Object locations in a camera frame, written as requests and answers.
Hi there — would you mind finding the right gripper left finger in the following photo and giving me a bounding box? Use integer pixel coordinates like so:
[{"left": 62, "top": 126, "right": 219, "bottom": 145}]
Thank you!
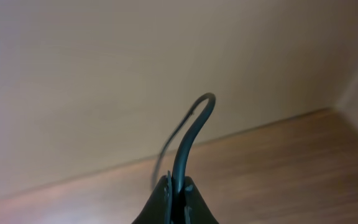
[{"left": 132, "top": 171, "right": 172, "bottom": 224}]

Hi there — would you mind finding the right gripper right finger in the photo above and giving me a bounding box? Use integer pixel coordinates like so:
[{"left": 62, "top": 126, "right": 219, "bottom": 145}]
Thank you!
[{"left": 183, "top": 176, "right": 219, "bottom": 224}]

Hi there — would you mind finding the black USB cable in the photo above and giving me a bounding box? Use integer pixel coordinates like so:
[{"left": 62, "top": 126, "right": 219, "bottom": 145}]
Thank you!
[{"left": 150, "top": 92, "right": 217, "bottom": 194}]

